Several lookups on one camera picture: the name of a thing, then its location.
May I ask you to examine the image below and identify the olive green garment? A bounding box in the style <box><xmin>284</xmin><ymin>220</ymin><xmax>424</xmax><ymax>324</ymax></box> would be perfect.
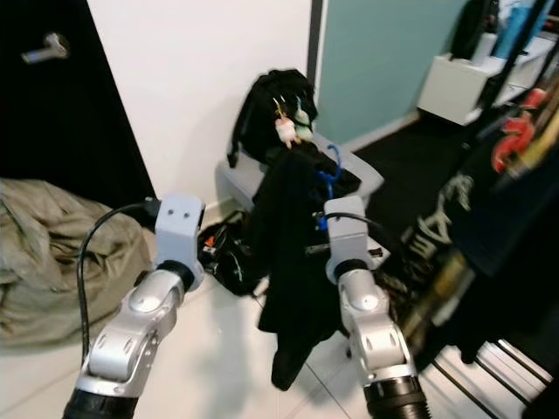
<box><xmin>0</xmin><ymin>179</ymin><xmax>134</xmax><ymax>348</ymax></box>

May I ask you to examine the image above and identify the silver door handle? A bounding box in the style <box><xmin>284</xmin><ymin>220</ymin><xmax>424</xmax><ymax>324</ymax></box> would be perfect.
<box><xmin>22</xmin><ymin>33</ymin><xmax>69</xmax><ymax>65</ymax></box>

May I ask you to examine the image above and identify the black backpack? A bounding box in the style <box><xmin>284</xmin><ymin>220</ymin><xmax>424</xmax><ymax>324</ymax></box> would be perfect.
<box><xmin>227</xmin><ymin>68</ymin><xmax>318</xmax><ymax>168</ymax></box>

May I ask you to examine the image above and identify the blue hanger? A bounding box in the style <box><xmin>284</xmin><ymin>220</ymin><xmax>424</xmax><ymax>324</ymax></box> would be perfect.
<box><xmin>317</xmin><ymin>144</ymin><xmax>343</xmax><ymax>232</ymax></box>

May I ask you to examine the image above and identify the white plush keychain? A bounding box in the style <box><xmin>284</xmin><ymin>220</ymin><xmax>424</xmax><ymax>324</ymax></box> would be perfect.
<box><xmin>273</xmin><ymin>115</ymin><xmax>298</xmax><ymax>145</ymax></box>

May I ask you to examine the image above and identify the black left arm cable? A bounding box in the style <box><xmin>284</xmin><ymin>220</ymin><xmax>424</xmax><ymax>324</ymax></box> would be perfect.
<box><xmin>76</xmin><ymin>203</ymin><xmax>162</xmax><ymax>367</ymax></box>

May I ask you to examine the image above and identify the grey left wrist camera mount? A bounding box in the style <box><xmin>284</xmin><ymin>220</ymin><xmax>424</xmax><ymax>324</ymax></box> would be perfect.
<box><xmin>153</xmin><ymin>194</ymin><xmax>207</xmax><ymax>291</ymax></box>

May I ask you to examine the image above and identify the teal bag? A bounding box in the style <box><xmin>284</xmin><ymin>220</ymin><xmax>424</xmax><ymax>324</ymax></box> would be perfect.
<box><xmin>493</xmin><ymin>4</ymin><xmax>535</xmax><ymax>58</ymax></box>

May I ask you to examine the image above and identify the garment rack base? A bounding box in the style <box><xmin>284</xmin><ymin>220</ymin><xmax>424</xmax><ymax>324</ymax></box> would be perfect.
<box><xmin>428</xmin><ymin>339</ymin><xmax>559</xmax><ymax>419</ymax></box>

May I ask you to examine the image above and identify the black door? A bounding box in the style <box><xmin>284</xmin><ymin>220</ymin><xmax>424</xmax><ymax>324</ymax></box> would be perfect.
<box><xmin>0</xmin><ymin>0</ymin><xmax>160</xmax><ymax>209</ymax></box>

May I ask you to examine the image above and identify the grey hard case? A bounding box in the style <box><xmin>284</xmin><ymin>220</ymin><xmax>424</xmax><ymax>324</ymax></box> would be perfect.
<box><xmin>214</xmin><ymin>131</ymin><xmax>385</xmax><ymax>212</ymax></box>

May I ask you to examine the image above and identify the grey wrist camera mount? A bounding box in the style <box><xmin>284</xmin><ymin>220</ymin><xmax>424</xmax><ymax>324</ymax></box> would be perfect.
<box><xmin>153</xmin><ymin>194</ymin><xmax>207</xmax><ymax>291</ymax></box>
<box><xmin>323</xmin><ymin>196</ymin><xmax>378</xmax><ymax>285</ymax></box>

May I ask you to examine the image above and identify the black shirt white print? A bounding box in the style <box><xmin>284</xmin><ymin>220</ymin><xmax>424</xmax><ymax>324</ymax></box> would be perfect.
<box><xmin>389</xmin><ymin>166</ymin><xmax>559</xmax><ymax>367</ymax></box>

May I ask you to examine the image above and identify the green plush keychain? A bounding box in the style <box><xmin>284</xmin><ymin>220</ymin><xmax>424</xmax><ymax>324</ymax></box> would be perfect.
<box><xmin>294</xmin><ymin>96</ymin><xmax>315</xmax><ymax>141</ymax></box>

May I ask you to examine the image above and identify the black shirt orange red print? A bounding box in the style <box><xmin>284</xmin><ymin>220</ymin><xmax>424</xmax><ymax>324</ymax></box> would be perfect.
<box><xmin>472</xmin><ymin>79</ymin><xmax>559</xmax><ymax>210</ymax></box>

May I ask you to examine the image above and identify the black garment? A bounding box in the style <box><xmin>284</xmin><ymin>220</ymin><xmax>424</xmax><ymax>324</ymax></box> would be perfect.
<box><xmin>249</xmin><ymin>144</ymin><xmax>366</xmax><ymax>392</ymax></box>

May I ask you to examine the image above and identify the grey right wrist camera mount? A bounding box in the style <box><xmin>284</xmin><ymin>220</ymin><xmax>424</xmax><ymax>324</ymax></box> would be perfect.
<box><xmin>323</xmin><ymin>196</ymin><xmax>378</xmax><ymax>285</ymax></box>

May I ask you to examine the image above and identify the white low cabinet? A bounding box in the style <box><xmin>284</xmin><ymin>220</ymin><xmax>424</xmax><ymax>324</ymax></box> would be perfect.
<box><xmin>418</xmin><ymin>35</ymin><xmax>559</xmax><ymax>127</ymax></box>

